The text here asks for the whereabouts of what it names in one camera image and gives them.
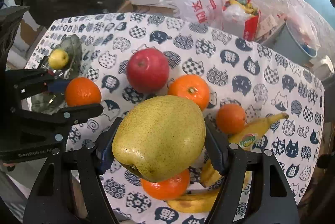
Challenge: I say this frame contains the small mandarin top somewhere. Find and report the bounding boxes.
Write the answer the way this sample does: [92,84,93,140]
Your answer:
[65,77,102,107]

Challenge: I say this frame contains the yellow green apple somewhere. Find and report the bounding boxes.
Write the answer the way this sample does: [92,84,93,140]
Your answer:
[48,49,69,70]

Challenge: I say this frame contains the grey blue trash bin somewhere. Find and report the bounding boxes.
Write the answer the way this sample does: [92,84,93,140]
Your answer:
[273,22,317,66]

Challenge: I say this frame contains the white plastic shopping bag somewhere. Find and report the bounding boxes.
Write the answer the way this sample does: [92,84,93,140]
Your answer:
[160,0,223,29]

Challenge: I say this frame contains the black cylindrical device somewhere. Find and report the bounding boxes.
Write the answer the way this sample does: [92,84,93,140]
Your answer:
[103,0,126,13]

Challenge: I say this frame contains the large orange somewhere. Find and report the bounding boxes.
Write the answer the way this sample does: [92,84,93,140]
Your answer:
[167,75,210,111]

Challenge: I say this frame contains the small mandarin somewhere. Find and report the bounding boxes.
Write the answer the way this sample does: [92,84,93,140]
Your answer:
[65,77,102,107]
[215,104,246,135]

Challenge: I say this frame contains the banana with sticker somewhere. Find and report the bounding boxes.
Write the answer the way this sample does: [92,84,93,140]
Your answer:
[228,112,289,151]

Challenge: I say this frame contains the large red apple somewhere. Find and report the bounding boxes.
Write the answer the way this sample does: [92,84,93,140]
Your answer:
[126,48,169,93]

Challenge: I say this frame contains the spotted banana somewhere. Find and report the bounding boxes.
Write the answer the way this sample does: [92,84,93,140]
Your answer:
[167,159,225,214]

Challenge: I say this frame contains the cat pattern tablecloth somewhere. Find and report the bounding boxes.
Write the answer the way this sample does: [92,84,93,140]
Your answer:
[24,12,325,224]

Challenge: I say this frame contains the large yellow pear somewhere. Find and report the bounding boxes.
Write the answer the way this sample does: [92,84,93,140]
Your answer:
[112,96,206,182]

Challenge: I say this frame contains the cardboard box pieces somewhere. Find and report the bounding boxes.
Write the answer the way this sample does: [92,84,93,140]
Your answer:
[255,13,287,44]

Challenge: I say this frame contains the dark glass plate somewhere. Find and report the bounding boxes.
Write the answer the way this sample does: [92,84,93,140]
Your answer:
[30,34,82,114]

